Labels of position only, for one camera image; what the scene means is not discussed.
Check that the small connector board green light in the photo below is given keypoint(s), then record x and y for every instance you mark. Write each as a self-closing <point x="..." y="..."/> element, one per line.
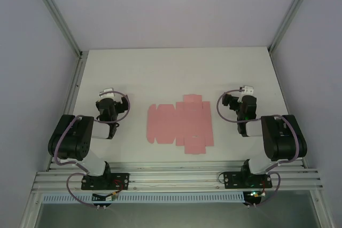
<point x="253" y="196"/>

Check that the grey metal lower panel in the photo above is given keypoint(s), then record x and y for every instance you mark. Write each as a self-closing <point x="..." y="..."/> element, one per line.
<point x="173" y="216"/>

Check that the aluminium mounting rail beam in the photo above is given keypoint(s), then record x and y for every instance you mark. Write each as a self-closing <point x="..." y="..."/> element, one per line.
<point x="173" y="177"/>

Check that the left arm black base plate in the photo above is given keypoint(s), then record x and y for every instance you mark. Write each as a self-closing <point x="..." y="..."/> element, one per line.
<point x="123" y="181"/>

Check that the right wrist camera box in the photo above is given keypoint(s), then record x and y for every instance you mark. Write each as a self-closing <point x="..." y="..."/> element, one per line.
<point x="248" y="89"/>

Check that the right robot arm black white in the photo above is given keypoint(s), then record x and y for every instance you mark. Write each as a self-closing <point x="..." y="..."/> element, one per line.
<point x="283" y="137"/>

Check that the pink paper box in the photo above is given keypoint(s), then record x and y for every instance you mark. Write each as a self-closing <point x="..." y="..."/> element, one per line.
<point x="181" y="124"/>

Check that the aluminium side rail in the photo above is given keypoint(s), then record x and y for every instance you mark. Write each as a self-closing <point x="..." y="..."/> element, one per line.
<point x="70" y="105"/>

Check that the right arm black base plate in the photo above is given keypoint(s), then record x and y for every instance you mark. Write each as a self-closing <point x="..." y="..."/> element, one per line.
<point x="232" y="180"/>

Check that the aluminium frame post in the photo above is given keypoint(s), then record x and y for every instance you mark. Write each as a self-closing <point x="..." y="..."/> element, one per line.
<point x="57" y="17"/>
<point x="290" y="17"/>

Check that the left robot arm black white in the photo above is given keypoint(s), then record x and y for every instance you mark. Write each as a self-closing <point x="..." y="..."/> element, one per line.
<point x="70" y="137"/>

